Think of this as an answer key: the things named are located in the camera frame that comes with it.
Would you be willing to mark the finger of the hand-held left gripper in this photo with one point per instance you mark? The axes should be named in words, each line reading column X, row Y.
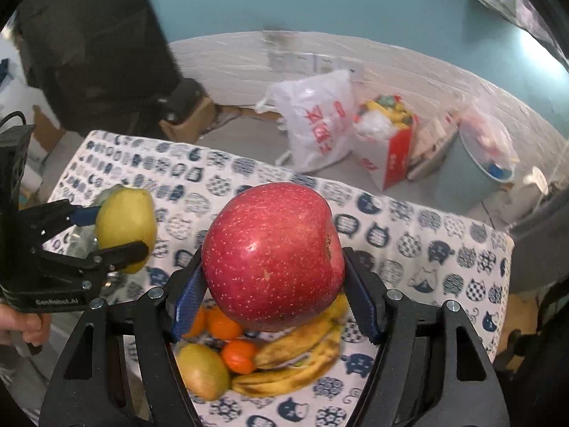
column 84, row 217
column 124, row 253

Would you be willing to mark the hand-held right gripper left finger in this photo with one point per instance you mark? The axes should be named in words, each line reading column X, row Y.
column 189, row 296

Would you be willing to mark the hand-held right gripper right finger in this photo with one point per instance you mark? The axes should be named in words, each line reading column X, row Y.
column 361, row 303

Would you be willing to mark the orange mandarin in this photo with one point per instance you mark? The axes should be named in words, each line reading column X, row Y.
column 226, row 323
column 196, row 324
column 240, row 356

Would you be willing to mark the yellow lemon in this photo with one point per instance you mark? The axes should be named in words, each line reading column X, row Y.
column 126, row 218

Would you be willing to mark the red apple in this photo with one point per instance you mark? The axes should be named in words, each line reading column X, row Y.
column 271, row 253

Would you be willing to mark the person's left hand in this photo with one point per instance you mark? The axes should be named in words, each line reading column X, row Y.
column 17, row 325

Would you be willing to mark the spotted yellow banana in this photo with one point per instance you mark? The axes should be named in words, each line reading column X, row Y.
column 280, row 380
column 306, row 331

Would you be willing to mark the cat print tablecloth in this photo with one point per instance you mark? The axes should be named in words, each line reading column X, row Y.
column 400, row 240

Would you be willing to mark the brown cardboard box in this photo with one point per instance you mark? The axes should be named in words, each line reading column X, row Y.
column 192, row 128

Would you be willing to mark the red white carton box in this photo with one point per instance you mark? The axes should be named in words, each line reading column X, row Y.
column 393, row 158

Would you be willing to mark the black cylindrical device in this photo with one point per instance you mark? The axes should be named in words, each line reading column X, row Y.
column 178, row 100

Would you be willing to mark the light blue bin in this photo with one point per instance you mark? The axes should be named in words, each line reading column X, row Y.
column 462, row 173

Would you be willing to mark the flat cardboard pieces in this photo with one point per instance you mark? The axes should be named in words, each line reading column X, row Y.
column 433, row 140

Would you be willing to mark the crumpled white bag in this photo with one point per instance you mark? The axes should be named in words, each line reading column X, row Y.
column 371, row 123

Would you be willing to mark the dark grey object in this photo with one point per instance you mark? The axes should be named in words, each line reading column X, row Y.
column 542, row 249

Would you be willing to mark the white plastic bag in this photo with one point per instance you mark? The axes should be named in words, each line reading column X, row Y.
column 311, row 115

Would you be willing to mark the yellow snack wrapper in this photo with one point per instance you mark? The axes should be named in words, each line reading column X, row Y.
column 393, row 111

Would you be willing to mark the clear plastic bin bag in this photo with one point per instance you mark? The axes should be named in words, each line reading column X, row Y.
column 484, row 138

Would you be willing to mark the white plastic object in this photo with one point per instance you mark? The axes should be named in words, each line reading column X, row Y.
column 533, row 182

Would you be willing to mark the grey patterned curtain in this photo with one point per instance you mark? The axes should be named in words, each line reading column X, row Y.
column 511, row 0

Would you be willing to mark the white wall socket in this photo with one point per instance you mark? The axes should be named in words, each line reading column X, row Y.
column 355, row 70
column 326, row 63
column 302, row 61

